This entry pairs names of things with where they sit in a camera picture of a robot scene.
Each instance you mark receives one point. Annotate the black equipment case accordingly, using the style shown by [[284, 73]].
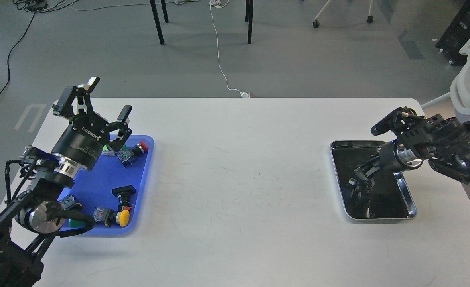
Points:
[[456, 36]]

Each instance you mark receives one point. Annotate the green push button switch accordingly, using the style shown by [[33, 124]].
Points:
[[70, 202]]

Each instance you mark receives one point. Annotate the yellow push button switch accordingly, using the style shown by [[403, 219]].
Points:
[[107, 216]]

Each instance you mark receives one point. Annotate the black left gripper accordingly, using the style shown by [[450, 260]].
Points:
[[83, 140]]

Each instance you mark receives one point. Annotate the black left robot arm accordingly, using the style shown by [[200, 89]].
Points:
[[33, 216]]

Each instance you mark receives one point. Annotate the red push button switch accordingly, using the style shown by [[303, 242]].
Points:
[[128, 156]]

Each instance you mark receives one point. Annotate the silver metal tray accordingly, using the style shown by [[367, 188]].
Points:
[[390, 198]]

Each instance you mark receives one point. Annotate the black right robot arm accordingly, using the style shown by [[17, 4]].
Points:
[[443, 143]]

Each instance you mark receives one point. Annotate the white chair base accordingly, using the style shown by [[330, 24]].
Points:
[[342, 14]]

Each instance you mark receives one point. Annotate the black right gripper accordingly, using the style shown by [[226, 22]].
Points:
[[393, 157]]

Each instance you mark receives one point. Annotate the blue plastic tray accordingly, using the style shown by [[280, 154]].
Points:
[[94, 188]]

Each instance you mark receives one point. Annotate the black push button switch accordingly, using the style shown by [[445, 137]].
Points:
[[123, 194]]

